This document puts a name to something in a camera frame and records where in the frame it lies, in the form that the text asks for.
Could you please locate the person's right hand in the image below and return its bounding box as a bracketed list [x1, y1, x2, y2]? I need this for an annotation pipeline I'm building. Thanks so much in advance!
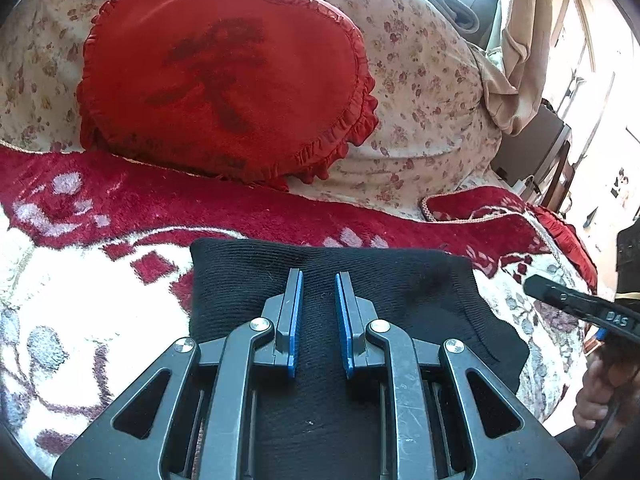
[573, 351, 639, 439]

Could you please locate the red and white floral blanket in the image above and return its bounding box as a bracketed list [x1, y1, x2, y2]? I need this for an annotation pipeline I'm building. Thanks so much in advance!
[1, 146, 598, 475]

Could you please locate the floral beige quilt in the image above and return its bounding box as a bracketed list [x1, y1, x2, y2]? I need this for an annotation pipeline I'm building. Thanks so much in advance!
[1, 0, 502, 218]

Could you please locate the beige curtain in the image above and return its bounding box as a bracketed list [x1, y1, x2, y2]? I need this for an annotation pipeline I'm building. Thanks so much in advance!
[473, 0, 564, 136]

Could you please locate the red heart-shaped cushion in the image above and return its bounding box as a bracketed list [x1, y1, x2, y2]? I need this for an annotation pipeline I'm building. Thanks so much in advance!
[77, 0, 378, 185]

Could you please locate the black camera box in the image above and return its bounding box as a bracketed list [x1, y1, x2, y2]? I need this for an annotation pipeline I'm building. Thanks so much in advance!
[615, 220, 640, 301]

